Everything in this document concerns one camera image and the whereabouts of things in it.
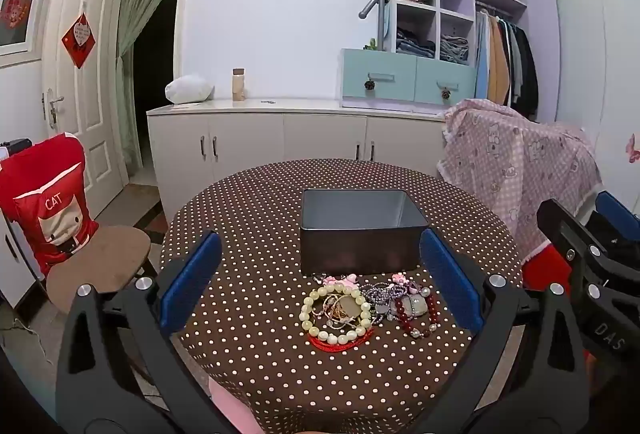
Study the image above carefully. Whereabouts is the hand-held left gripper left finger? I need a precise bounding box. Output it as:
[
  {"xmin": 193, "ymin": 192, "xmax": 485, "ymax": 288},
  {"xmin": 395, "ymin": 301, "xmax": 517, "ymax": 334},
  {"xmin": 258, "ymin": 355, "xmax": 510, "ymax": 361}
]
[{"xmin": 55, "ymin": 230, "xmax": 236, "ymax": 434}]

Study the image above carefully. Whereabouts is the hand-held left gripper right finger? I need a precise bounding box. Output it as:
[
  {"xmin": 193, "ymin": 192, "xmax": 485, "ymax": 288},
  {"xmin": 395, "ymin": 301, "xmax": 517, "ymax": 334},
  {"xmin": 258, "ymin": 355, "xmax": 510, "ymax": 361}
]
[{"xmin": 419, "ymin": 228, "xmax": 591, "ymax": 434}]

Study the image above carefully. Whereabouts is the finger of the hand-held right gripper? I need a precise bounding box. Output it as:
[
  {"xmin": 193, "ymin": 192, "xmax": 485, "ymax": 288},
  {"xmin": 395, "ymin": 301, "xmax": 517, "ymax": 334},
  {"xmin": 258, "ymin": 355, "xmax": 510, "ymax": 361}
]
[
  {"xmin": 536, "ymin": 198, "xmax": 616, "ymax": 302},
  {"xmin": 595, "ymin": 190, "xmax": 640, "ymax": 240}
]

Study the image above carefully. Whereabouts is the pale green jade pendant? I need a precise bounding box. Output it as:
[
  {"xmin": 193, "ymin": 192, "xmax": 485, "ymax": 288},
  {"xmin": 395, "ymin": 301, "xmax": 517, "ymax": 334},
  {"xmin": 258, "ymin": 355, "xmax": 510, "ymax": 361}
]
[{"xmin": 402, "ymin": 296, "xmax": 431, "ymax": 318}]

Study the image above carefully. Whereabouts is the pink flower bracelet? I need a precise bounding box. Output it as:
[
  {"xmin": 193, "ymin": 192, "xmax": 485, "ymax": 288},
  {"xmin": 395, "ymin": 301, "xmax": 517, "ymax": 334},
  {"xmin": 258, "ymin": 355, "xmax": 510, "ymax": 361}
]
[
  {"xmin": 391, "ymin": 273, "xmax": 421, "ymax": 293},
  {"xmin": 322, "ymin": 274, "xmax": 358, "ymax": 291}
]

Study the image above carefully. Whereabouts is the dark red bead bracelet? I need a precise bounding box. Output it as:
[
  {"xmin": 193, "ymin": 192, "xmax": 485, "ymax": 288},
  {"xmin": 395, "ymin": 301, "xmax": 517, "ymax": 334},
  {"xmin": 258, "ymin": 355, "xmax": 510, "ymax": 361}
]
[{"xmin": 394, "ymin": 294, "xmax": 441, "ymax": 340}]

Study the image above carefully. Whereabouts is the grey metal tin box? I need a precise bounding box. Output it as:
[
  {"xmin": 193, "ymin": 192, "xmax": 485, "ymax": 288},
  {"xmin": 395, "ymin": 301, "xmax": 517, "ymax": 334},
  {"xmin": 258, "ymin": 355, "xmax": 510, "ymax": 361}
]
[{"xmin": 299, "ymin": 188, "xmax": 425, "ymax": 276}]

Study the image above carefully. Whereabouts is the red string bracelet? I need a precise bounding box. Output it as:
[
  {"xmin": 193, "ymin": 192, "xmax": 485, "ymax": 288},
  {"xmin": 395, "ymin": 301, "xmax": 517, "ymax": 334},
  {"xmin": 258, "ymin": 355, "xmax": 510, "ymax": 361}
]
[{"xmin": 307, "ymin": 328, "xmax": 376, "ymax": 355}]

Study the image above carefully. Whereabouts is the pink checked cartoon cloth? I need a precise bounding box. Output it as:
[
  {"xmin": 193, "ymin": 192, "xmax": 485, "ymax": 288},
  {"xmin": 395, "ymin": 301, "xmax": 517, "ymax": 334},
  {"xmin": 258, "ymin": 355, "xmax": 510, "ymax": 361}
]
[{"xmin": 437, "ymin": 99, "xmax": 603, "ymax": 265}]

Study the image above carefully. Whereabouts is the brown polka dot tablecloth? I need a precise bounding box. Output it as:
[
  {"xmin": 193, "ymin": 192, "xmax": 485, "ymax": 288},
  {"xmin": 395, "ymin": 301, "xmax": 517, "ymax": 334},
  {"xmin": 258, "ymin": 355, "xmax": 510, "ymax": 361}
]
[{"xmin": 159, "ymin": 159, "xmax": 526, "ymax": 434}]

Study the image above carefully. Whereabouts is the white sideboard cabinet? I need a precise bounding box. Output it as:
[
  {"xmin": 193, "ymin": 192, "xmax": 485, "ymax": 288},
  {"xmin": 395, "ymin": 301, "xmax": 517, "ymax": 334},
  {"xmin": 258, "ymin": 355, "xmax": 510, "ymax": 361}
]
[{"xmin": 146, "ymin": 98, "xmax": 451, "ymax": 215}]

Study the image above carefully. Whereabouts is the row of hanging clothes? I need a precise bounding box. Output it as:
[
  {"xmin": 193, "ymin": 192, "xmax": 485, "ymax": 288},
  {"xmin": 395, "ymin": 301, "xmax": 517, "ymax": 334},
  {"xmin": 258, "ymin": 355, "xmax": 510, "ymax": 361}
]
[{"xmin": 475, "ymin": 9, "xmax": 540, "ymax": 120}]

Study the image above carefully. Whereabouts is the narrow teal drawer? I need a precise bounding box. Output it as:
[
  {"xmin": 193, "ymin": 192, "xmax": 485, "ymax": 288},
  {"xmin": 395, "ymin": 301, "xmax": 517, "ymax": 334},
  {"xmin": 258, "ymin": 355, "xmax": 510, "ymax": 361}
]
[{"xmin": 416, "ymin": 58, "xmax": 477, "ymax": 106}]

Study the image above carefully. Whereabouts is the white low cabinet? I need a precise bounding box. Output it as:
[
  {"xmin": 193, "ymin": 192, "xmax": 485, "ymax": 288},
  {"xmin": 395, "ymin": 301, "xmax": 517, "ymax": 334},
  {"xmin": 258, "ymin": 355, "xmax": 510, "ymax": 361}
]
[{"xmin": 0, "ymin": 214, "xmax": 46, "ymax": 310}]

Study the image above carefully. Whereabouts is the white bag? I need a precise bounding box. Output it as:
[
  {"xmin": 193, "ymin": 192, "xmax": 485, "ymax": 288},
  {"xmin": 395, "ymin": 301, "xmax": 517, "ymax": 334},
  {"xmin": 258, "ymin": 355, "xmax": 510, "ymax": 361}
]
[{"xmin": 165, "ymin": 74, "xmax": 216, "ymax": 105}]

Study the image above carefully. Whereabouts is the white panel door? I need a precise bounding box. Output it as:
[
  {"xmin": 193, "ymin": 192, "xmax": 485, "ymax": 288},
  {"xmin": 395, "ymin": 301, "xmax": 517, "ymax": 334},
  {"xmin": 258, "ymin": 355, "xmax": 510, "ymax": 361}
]
[{"xmin": 42, "ymin": 0, "xmax": 126, "ymax": 220}]

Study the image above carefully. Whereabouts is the folded grey clothes stack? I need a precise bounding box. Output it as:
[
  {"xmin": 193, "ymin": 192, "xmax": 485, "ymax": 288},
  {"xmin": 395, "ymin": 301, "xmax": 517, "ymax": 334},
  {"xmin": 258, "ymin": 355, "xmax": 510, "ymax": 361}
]
[{"xmin": 440, "ymin": 34, "xmax": 471, "ymax": 64}]

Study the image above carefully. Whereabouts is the black box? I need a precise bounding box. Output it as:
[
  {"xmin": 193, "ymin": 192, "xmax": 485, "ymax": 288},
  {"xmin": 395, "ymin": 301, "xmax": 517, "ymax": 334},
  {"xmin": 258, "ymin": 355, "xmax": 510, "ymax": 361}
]
[{"xmin": 0, "ymin": 139, "xmax": 32, "ymax": 161}]

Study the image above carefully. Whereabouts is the wide teal drawer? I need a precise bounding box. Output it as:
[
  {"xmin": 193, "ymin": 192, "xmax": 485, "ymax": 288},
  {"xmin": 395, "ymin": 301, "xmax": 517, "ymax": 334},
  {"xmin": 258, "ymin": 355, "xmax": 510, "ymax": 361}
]
[{"xmin": 341, "ymin": 49, "xmax": 418, "ymax": 104}]

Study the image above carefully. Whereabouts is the folded blue jeans stack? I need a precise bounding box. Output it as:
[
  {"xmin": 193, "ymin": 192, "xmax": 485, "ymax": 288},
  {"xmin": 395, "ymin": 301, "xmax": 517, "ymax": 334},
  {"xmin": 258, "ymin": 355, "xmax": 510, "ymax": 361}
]
[{"xmin": 396, "ymin": 28, "xmax": 436, "ymax": 60}]

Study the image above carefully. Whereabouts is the green door curtain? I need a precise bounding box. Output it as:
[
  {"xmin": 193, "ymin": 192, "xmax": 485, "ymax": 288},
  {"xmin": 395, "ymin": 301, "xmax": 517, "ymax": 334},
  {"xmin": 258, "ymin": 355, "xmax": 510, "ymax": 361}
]
[{"xmin": 116, "ymin": 0, "xmax": 181, "ymax": 170}]

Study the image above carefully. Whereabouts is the red diamond door decoration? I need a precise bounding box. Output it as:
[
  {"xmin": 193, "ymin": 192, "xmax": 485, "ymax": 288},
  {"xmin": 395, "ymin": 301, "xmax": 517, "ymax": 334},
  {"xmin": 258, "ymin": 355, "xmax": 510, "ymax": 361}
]
[{"xmin": 61, "ymin": 12, "xmax": 96, "ymax": 71}]

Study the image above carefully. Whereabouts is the white framed window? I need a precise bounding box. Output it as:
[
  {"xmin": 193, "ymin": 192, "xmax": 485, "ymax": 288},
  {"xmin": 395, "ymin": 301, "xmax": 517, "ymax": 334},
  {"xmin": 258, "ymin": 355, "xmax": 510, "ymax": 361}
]
[{"xmin": 0, "ymin": 0, "xmax": 53, "ymax": 65}]

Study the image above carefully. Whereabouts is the red paper window decoration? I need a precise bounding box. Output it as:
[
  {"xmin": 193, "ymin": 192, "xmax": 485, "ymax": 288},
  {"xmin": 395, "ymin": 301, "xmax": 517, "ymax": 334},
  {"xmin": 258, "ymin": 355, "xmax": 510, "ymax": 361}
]
[{"xmin": 0, "ymin": 0, "xmax": 31, "ymax": 32}]

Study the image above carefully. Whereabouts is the metal door handle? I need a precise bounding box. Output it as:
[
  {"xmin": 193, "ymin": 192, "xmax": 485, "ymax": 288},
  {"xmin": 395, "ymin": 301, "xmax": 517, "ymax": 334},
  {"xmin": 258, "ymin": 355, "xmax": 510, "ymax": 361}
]
[{"xmin": 42, "ymin": 89, "xmax": 66, "ymax": 125}]

